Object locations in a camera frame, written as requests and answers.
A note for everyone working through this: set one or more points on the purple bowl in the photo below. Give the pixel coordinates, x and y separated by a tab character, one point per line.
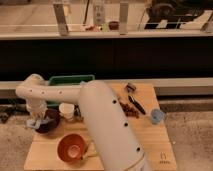
50	122

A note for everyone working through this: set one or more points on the light blue towel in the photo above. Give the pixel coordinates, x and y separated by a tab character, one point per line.
35	124

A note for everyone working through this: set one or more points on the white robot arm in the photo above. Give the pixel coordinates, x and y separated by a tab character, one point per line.
115	141

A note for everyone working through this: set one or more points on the dark red background bowl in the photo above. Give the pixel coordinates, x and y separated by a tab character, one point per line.
113	25

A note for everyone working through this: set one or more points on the orange bowl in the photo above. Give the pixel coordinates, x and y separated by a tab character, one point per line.
71	148

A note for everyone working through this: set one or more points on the small metal clip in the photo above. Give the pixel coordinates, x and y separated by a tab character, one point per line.
130	87

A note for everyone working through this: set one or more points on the green plastic bin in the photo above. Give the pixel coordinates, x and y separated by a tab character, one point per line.
69	80

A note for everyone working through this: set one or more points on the wooden board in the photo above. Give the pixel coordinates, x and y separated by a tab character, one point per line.
154	139

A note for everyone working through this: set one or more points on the white paper cup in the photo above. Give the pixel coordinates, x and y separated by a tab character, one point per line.
67	110

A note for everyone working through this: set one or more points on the small blue cup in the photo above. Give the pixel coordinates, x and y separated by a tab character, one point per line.
157	116

